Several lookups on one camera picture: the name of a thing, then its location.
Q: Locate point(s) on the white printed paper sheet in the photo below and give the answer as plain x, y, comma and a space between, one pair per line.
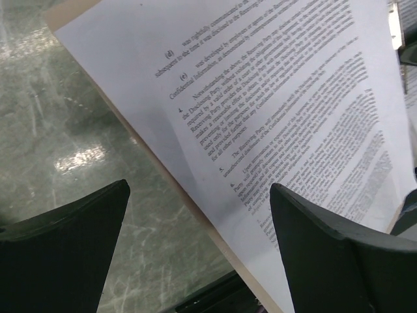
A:
228, 98

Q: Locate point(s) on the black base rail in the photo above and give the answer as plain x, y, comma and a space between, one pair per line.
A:
227, 294

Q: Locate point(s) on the tan paper folder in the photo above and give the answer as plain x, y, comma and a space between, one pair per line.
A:
163, 169

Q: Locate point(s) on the white printed paper sheets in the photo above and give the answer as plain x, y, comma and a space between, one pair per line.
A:
407, 12

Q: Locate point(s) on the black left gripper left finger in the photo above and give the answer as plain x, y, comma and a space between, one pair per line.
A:
58, 261

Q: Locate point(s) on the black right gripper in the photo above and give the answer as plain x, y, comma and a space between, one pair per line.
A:
407, 53

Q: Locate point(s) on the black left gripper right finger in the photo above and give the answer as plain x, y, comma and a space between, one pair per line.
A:
333, 264

